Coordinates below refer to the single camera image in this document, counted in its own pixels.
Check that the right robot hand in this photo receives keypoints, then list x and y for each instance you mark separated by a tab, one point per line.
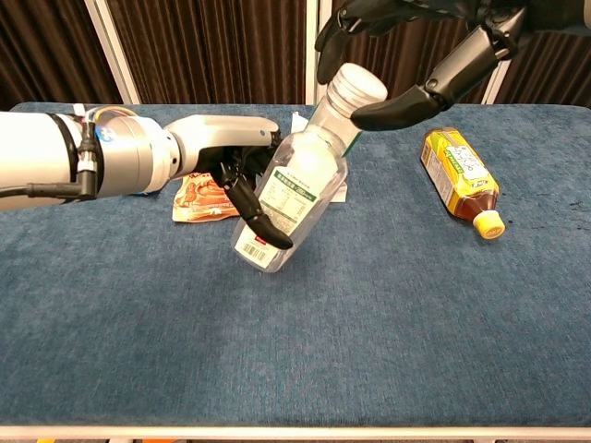
461	60

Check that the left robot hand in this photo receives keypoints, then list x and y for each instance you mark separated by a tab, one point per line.
221	134

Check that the clear plastic bottle green label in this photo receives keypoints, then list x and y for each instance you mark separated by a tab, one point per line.
286	194

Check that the white ribbed bottle cap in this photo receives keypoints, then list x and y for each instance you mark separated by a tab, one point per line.
360	83

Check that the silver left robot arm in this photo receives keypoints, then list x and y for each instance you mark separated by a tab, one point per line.
37	147

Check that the yellow tea bottle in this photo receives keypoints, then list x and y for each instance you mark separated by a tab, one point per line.
457	171

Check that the dark brown pleated curtain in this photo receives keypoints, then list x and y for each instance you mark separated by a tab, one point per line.
397	60
46	46
208	46
554	69

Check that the orange peanut butter pouch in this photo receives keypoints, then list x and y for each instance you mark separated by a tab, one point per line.
198	203

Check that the blue fabric table cover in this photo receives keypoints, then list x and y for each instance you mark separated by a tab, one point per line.
295	323

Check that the white partition frame post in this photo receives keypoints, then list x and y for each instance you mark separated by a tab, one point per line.
496	87
111	51
311	27

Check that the white table frame edge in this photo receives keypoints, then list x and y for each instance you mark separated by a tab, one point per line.
295	433

